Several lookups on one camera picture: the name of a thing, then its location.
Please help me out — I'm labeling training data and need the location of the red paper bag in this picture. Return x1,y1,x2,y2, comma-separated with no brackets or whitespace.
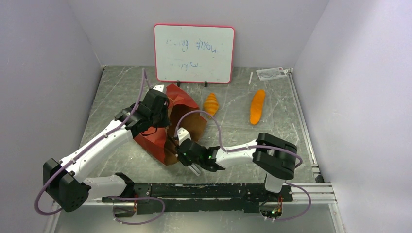
133,83,207,166

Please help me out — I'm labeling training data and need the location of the orange striped fake croissant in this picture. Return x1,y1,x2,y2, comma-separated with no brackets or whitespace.
203,93,220,116

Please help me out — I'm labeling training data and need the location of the orange fake bread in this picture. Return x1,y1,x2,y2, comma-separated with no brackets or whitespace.
249,90,266,125

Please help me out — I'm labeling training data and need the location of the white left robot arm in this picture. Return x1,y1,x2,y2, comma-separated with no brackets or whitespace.
43,85,170,212

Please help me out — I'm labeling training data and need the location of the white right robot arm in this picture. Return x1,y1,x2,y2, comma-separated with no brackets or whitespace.
175,128,303,201

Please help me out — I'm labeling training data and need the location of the pink framed whiteboard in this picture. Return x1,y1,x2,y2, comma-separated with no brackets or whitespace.
153,24,235,84

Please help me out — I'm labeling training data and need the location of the white marker pen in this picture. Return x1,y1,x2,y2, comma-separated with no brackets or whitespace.
248,72,254,85

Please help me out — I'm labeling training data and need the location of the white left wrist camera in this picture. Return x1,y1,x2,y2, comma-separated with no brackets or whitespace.
153,84,167,93

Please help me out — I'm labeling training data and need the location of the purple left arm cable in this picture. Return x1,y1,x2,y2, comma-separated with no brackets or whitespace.
34,68,167,226

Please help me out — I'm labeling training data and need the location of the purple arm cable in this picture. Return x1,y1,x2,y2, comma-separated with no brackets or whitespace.
173,110,312,223
34,68,167,226

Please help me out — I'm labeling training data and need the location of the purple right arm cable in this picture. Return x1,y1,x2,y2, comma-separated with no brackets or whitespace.
173,110,312,223

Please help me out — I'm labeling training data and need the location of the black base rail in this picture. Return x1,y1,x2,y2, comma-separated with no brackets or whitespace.
101,183,293,216

